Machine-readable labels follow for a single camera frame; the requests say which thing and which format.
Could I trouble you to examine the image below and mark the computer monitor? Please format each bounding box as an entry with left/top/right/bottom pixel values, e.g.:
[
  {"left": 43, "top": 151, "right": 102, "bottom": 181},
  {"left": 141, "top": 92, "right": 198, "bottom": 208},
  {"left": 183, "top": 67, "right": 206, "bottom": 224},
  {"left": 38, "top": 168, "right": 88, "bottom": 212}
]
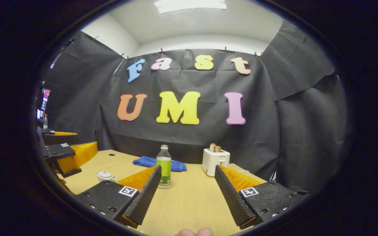
[{"left": 37, "top": 88, "right": 51, "bottom": 122}]

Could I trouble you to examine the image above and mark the black backdrop cloth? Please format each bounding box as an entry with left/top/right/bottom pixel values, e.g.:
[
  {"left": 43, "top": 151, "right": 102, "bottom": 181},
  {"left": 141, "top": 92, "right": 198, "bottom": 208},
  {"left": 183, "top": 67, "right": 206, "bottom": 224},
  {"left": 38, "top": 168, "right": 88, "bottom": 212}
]
[{"left": 38, "top": 20, "right": 348, "bottom": 194}]

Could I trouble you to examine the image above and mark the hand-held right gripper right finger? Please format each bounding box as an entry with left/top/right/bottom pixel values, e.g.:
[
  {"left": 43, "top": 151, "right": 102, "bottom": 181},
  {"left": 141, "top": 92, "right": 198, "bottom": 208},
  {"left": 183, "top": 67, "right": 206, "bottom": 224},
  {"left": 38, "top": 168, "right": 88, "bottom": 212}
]
[{"left": 215, "top": 165, "right": 309, "bottom": 230}]

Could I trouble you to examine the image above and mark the green label water bottle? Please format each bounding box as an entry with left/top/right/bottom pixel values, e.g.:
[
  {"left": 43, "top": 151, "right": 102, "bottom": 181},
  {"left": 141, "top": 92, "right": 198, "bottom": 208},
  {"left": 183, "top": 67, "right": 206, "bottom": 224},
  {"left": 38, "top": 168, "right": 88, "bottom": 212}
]
[{"left": 157, "top": 145, "right": 172, "bottom": 185}]

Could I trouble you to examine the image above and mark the white toaster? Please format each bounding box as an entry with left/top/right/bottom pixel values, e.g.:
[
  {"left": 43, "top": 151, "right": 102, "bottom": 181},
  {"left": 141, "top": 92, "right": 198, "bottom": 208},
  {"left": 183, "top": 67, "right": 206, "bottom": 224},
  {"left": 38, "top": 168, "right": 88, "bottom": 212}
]
[{"left": 202, "top": 148, "right": 231, "bottom": 177}]

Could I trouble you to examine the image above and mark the ceiling light panel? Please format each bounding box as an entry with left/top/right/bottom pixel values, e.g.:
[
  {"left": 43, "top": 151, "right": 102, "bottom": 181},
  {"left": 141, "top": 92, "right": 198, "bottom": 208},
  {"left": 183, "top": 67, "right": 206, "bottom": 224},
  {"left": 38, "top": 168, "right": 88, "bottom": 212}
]
[{"left": 154, "top": 0, "right": 227, "bottom": 14}]

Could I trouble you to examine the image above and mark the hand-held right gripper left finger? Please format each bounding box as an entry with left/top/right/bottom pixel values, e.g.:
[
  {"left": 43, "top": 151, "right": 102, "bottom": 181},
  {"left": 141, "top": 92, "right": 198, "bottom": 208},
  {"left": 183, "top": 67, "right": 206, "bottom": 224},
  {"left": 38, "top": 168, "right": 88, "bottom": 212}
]
[{"left": 76, "top": 165, "right": 162, "bottom": 229}]

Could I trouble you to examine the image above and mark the blue towel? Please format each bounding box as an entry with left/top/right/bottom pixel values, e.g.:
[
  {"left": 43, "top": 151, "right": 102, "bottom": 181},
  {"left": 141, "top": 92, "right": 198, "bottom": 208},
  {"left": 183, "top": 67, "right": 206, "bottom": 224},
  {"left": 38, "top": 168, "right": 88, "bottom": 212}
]
[{"left": 132, "top": 156, "right": 187, "bottom": 172}]

